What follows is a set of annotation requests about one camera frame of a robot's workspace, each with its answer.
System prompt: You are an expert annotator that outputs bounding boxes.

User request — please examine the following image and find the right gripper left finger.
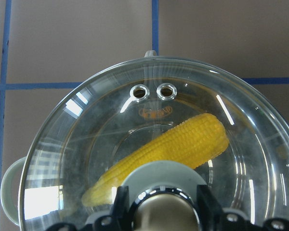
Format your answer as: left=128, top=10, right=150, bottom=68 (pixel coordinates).
left=46, top=186, right=132, bottom=231

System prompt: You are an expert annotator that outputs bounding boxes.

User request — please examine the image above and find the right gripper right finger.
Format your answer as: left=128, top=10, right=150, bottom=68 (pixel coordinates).
left=196, top=185, right=289, bottom=231

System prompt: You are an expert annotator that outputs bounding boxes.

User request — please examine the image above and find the yellow corn cob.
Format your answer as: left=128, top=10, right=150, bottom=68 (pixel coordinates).
left=81, top=113, right=229, bottom=207

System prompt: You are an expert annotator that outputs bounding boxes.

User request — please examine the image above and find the glass pot lid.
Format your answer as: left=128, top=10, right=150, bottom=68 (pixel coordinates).
left=18, top=55, right=289, bottom=231

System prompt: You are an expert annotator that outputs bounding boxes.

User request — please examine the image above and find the pale green steel pot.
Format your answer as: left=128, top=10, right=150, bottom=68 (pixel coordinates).
left=0, top=50, right=289, bottom=231

